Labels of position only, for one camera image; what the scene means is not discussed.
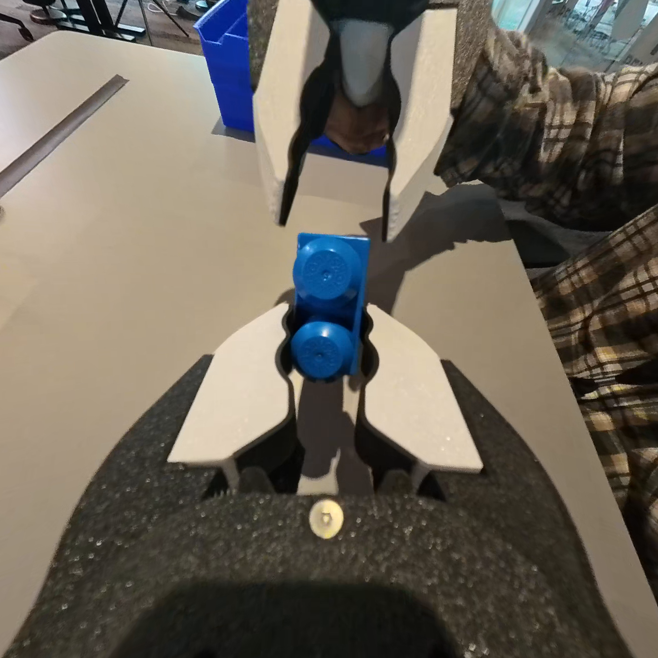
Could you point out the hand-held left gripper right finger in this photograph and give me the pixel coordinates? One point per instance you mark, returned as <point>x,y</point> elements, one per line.
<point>416,411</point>

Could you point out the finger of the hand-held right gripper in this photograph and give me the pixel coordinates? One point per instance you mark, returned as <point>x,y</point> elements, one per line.
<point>280,103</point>
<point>426,103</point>

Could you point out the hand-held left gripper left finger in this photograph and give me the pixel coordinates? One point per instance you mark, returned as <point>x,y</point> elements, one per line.
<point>231,406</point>

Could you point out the blue plastic bin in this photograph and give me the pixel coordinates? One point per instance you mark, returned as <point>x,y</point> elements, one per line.
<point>226,77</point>

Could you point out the blue two-stud block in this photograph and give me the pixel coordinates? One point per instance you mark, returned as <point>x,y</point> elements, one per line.
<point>324,267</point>

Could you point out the person's right forearm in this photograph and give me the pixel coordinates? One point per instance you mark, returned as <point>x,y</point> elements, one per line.
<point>540,128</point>

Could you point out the person's plaid shirt torso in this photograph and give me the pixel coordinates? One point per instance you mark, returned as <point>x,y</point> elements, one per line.
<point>606,334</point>

